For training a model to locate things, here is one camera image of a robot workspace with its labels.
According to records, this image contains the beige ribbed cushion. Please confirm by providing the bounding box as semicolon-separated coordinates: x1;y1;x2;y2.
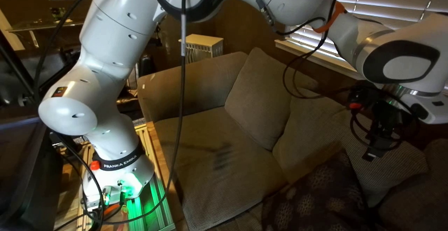
272;87;429;208

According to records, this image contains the window with white blinds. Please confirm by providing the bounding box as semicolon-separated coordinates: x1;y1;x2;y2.
275;0;448;82

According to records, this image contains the brown fabric sofa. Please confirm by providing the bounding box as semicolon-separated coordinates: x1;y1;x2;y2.
136;47;448;231

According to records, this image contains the tan square pillow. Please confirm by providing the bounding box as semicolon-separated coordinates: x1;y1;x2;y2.
224;47;320;151

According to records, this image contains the white slatted box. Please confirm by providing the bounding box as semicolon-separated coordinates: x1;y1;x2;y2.
178;34;224;64

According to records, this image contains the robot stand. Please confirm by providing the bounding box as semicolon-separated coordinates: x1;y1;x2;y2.
52;121;187;231

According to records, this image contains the brown corduroy cushion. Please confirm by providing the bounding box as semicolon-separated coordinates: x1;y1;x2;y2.
377;138;448;231

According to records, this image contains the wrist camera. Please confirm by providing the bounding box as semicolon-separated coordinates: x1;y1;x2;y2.
348;86;373;111

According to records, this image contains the dark brown patterned pillow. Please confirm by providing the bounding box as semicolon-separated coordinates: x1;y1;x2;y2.
261;148;372;231

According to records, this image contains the dark monitor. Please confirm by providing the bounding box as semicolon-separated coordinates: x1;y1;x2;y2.
0;115;64;231

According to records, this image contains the glass shelf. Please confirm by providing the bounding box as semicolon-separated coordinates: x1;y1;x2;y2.
7;13;85;33

